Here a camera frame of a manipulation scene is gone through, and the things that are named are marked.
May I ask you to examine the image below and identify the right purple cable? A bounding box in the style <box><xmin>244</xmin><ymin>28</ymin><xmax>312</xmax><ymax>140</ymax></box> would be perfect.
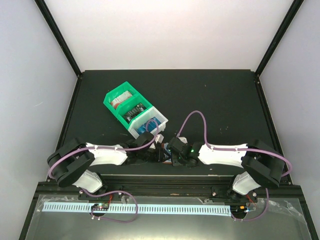
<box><xmin>176</xmin><ymin>111</ymin><xmax>293</xmax><ymax>222</ymax></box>

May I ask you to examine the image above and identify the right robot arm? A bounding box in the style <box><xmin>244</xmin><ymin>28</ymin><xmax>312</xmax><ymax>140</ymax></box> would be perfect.
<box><xmin>163</xmin><ymin>137</ymin><xmax>285</xmax><ymax>203</ymax></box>

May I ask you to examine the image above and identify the black frame post right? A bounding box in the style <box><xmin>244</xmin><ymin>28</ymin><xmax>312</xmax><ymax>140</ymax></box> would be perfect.
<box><xmin>255</xmin><ymin>0</ymin><xmax>304</xmax><ymax>77</ymax></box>

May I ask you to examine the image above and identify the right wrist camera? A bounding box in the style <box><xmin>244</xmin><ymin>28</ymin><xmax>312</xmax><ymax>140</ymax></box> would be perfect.
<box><xmin>178</xmin><ymin>136</ymin><xmax>188</xmax><ymax>144</ymax></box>

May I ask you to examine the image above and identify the black frame post left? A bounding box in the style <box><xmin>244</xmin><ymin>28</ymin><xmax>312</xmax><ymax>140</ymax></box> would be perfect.
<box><xmin>34</xmin><ymin>0</ymin><xmax>82</xmax><ymax>78</ymax></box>

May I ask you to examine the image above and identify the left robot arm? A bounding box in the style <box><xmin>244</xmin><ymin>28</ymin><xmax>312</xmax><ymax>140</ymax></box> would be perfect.
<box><xmin>47</xmin><ymin>132</ymin><xmax>170</xmax><ymax>200</ymax></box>

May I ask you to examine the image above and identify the green double storage bin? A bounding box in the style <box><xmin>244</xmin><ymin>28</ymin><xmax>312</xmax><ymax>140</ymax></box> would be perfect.
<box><xmin>103</xmin><ymin>81</ymin><xmax>153</xmax><ymax>130</ymax></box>

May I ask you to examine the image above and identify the white storage bin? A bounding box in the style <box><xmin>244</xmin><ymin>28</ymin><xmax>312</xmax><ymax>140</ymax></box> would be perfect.
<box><xmin>127</xmin><ymin>106</ymin><xmax>169</xmax><ymax>139</ymax></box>

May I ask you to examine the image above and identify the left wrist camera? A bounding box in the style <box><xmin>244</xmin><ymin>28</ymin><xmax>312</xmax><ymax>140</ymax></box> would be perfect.
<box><xmin>155</xmin><ymin>134</ymin><xmax>164</xmax><ymax>144</ymax></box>

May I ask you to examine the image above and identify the blue cards stack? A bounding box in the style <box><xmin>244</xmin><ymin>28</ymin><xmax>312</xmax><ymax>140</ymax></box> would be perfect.
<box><xmin>136</xmin><ymin>117</ymin><xmax>161</xmax><ymax>135</ymax></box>

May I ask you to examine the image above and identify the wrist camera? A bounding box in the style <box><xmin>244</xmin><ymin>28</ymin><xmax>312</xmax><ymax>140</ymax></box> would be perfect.
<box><xmin>178</xmin><ymin>136</ymin><xmax>188</xmax><ymax>144</ymax></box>
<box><xmin>155</xmin><ymin>134</ymin><xmax>164</xmax><ymax>144</ymax></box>

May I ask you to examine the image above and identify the black frame post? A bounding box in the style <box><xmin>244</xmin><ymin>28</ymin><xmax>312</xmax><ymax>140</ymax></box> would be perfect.
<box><xmin>255</xmin><ymin>0</ymin><xmax>304</xmax><ymax>77</ymax></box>
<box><xmin>34</xmin><ymin>0</ymin><xmax>82</xmax><ymax>78</ymax></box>

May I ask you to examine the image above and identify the black cards stack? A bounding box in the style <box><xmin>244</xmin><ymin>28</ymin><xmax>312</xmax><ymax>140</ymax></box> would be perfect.
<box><xmin>123</xmin><ymin>103</ymin><xmax>147</xmax><ymax>123</ymax></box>

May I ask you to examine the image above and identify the brown leather card holder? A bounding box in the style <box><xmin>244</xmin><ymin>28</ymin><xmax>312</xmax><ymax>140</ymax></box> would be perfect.
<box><xmin>161</xmin><ymin>143</ymin><xmax>172</xmax><ymax>164</ymax></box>

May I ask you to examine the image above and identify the white slotted cable duct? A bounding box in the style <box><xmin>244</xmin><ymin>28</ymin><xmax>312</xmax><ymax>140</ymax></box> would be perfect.
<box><xmin>42</xmin><ymin>202</ymin><xmax>231</xmax><ymax>217</ymax></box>

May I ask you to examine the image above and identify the red white cards stack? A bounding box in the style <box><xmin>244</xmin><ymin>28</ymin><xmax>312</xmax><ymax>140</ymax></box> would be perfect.
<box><xmin>110</xmin><ymin>90</ymin><xmax>133</xmax><ymax>110</ymax></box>

